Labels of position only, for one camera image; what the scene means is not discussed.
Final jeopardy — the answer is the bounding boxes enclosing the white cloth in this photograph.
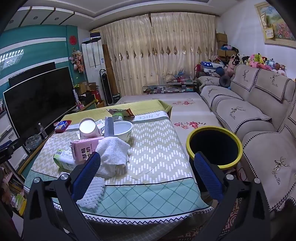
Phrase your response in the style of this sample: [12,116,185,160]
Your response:
[94,137,131,178]

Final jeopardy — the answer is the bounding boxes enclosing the beige sofa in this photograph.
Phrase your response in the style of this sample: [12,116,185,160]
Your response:
[196,64,296,216]

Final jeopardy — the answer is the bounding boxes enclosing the patterned red rug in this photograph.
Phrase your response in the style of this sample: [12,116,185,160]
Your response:
[180,197,248,241]

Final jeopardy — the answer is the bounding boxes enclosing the white paper cup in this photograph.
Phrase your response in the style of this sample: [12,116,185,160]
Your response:
[79,117,102,140]

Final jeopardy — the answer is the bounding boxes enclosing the clear water bottle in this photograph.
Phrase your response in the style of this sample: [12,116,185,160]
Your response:
[38,123,48,139]

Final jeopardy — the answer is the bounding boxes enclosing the stack of colourful books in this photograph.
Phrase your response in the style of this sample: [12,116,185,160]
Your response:
[0,167,28,216]

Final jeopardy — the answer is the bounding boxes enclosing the white standing air conditioner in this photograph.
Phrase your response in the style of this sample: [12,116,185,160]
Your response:
[81,37,104,87]

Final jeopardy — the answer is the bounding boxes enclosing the red gift box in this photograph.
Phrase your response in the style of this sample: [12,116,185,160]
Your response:
[55,120,72,133]

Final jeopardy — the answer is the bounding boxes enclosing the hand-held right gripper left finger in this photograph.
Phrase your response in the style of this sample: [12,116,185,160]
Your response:
[23,152,102,241]

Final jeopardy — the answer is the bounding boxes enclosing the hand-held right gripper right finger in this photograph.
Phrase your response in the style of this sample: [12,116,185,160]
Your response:
[194,152,272,241]

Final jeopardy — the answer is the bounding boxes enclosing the glass bowl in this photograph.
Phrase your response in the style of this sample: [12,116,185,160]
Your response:
[25,134,42,151]

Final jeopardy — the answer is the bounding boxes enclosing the green and white carton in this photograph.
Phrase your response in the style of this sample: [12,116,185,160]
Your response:
[53,149,80,171]

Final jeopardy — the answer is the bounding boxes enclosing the beige embroidered curtain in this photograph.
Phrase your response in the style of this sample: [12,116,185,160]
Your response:
[92,10,216,95]

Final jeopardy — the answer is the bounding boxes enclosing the open cardboard boxes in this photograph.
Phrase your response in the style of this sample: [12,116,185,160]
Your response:
[74,82,100,96]

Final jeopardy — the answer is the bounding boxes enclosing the pile of plush toys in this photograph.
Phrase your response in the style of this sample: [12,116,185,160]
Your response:
[200,44,287,78]

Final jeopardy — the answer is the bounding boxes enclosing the yellow rimmed black trash bin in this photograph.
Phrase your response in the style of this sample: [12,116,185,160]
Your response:
[186,126,243,197]

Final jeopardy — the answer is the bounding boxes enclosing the glass low table with books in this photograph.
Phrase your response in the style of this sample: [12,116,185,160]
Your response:
[142,79,198,95]

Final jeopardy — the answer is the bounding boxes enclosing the orange snack packet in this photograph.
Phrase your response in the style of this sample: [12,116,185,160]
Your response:
[106,108,135,117]

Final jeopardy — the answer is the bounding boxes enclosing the pink milk carton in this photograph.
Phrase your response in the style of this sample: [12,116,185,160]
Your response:
[70,137,104,165]

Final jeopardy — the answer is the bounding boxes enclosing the grey carton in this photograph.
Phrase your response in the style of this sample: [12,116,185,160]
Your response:
[105,116,114,137]

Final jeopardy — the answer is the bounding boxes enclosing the large black television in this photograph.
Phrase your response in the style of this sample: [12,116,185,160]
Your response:
[3,66,77,139]

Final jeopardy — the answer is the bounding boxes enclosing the stack of brown cardboard boxes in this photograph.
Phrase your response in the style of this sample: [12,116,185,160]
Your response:
[216,32,229,58]

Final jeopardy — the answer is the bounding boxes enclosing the black tower fan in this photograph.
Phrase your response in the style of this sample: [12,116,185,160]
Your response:
[99,68,114,106]

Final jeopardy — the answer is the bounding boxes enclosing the framed flower painting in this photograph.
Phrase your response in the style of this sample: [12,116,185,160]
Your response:
[254,1,296,48]

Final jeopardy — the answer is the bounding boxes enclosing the white foam net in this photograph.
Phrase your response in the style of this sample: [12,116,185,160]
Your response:
[76,177,105,214]

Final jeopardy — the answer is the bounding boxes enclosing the black wall-mounted screen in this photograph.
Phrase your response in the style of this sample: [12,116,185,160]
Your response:
[9,61,56,82]

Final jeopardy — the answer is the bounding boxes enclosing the floral floor mat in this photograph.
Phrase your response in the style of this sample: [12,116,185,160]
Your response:
[113,93,234,139]

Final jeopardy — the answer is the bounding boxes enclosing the hanging flower decoration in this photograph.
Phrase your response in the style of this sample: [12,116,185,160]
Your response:
[69,47,84,73]

